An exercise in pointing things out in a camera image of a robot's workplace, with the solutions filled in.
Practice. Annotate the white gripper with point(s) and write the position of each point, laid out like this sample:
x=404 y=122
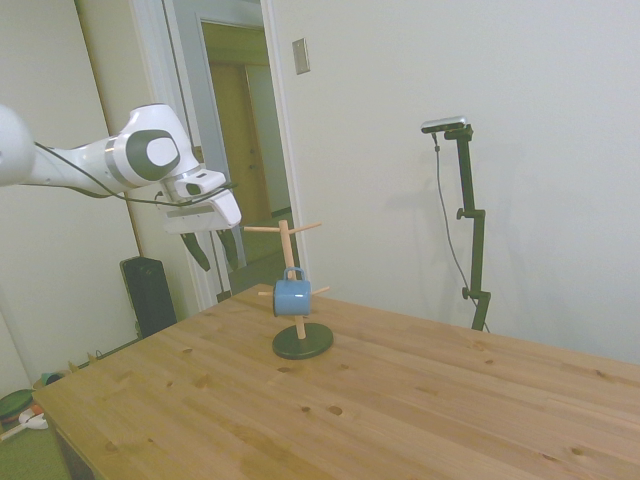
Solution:
x=227 y=210

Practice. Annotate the blue enamel mug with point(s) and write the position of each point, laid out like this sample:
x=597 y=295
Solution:
x=292 y=300

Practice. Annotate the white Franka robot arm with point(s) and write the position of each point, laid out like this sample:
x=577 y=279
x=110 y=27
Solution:
x=75 y=160

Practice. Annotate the wooden mug tree, black base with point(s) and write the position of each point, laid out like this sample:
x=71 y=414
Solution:
x=302 y=345

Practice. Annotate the tall black ribbed appliance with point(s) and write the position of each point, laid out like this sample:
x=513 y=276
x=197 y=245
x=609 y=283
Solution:
x=147 y=295

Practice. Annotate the white and orange toy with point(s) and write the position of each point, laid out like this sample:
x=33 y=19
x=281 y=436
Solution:
x=35 y=420

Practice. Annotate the green round disc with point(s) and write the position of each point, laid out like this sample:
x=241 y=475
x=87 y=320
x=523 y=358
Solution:
x=15 y=407

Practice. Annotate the white door frame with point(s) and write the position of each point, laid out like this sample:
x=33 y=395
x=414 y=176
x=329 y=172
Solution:
x=280 y=150

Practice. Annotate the metal wall plate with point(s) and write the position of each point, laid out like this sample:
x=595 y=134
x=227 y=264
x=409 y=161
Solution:
x=300 y=56

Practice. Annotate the black camera stand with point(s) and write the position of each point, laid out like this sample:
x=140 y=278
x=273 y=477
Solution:
x=475 y=250

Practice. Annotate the silver depth camera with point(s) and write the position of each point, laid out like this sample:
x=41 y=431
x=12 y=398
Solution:
x=445 y=124

